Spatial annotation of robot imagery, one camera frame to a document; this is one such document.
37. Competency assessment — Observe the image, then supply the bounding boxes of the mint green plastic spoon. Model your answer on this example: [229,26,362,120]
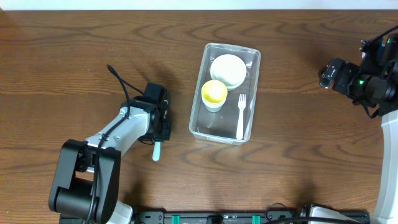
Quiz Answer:
[152,142,162,161]

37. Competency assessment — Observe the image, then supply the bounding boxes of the white cup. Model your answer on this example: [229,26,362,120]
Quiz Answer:
[202,98,226,113]

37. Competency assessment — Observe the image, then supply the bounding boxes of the yellow cup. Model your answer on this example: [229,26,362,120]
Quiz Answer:
[201,80,228,104]

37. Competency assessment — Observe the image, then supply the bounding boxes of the pink plastic fork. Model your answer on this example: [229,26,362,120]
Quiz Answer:
[236,93,246,140]

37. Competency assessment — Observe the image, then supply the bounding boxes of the white bowl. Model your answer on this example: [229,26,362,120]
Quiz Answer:
[210,54,247,91]

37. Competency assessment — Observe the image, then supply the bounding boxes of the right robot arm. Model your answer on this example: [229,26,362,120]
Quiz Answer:
[319,55,397,223]

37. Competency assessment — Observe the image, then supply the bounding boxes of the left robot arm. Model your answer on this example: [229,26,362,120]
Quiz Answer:
[49,95,170,223]

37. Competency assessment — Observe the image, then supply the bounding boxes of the clear plastic container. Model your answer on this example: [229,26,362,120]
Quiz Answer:
[189,43,261,145]

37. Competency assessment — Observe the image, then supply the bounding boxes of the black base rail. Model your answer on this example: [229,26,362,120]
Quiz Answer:
[58,203,371,224]

